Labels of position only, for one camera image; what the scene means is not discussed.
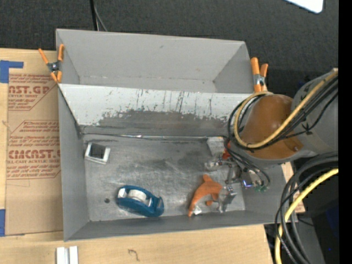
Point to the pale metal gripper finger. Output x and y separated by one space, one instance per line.
227 198
215 164

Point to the orange toy dolphin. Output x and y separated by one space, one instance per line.
204 191

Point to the grey metal bin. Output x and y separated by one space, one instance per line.
154 111

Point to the blue tape dispenser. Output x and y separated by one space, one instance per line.
143 202

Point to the brown cardboard board red print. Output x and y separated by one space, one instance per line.
33 191

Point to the small white square frame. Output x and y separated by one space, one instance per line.
105 155

